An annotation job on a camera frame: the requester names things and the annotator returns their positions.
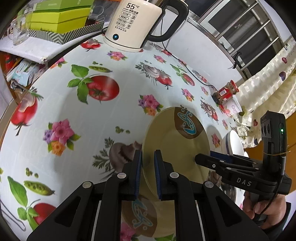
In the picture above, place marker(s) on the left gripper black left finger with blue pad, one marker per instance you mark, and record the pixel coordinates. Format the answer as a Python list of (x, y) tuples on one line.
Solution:
[(131, 183)]

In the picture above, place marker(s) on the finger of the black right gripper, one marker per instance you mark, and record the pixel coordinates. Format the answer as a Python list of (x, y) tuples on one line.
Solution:
[(212, 162)]

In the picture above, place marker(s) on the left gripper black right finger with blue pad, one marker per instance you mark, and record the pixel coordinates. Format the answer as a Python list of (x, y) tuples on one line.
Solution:
[(164, 182)]

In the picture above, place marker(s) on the beige plate brown patch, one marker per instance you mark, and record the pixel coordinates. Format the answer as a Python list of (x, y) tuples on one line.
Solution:
[(180, 136)]

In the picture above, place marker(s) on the white plate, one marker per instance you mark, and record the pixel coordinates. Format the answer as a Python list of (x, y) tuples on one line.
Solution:
[(215, 138)]

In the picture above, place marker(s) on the white yogurt cup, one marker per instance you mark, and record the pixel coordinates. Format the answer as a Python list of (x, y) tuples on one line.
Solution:
[(232, 106)]

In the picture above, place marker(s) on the red lid sauce jar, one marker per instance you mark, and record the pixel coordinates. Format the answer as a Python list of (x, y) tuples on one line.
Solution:
[(225, 92)]

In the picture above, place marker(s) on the floral vegetable tablecloth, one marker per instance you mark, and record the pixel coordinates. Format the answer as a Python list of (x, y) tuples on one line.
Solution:
[(96, 99)]

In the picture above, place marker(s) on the cream heart pattern curtain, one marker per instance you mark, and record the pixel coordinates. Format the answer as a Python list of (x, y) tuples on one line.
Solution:
[(273, 89)]

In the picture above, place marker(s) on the black binder clip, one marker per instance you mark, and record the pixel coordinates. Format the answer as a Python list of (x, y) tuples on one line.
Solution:
[(11, 217)]

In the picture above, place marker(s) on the metal window grille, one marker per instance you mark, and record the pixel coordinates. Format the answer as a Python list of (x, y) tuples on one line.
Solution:
[(249, 33)]

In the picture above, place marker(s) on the cream electric kettle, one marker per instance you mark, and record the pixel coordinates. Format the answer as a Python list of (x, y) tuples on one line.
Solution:
[(134, 21)]

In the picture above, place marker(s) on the chevron pattern box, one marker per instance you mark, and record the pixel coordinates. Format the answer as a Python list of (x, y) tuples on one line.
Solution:
[(66, 37)]

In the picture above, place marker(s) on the green box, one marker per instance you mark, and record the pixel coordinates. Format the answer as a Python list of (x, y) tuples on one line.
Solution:
[(59, 16)]

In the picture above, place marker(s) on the glass cup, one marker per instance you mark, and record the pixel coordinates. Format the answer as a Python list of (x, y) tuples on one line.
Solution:
[(17, 31)]

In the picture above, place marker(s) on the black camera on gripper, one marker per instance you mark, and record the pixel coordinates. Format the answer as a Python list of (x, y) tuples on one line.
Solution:
[(274, 137)]

